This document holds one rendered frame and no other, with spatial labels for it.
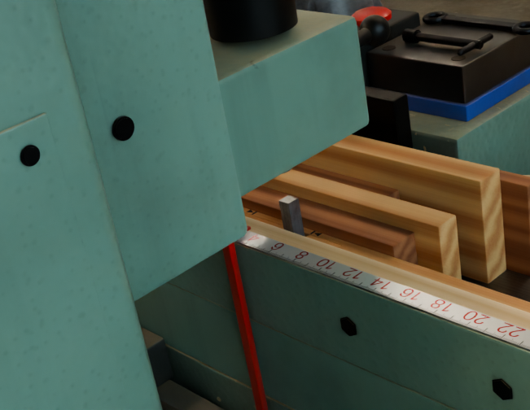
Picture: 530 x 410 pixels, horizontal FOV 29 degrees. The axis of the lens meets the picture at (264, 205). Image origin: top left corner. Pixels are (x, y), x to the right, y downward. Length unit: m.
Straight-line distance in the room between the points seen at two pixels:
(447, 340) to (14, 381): 0.22
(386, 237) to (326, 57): 0.11
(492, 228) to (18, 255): 0.33
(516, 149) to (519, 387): 0.28
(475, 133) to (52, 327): 0.38
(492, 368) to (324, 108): 0.18
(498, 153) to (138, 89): 0.34
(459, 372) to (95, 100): 0.23
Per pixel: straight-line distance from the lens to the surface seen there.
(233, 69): 0.54
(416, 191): 0.64
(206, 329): 0.69
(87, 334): 0.42
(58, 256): 0.40
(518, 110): 0.75
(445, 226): 0.60
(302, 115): 0.58
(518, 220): 0.63
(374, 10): 0.76
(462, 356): 0.52
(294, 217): 0.63
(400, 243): 0.60
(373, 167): 0.66
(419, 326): 0.53
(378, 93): 0.69
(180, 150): 0.48
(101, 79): 0.44
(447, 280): 0.57
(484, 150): 0.72
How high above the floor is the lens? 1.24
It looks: 26 degrees down
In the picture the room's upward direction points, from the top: 11 degrees counter-clockwise
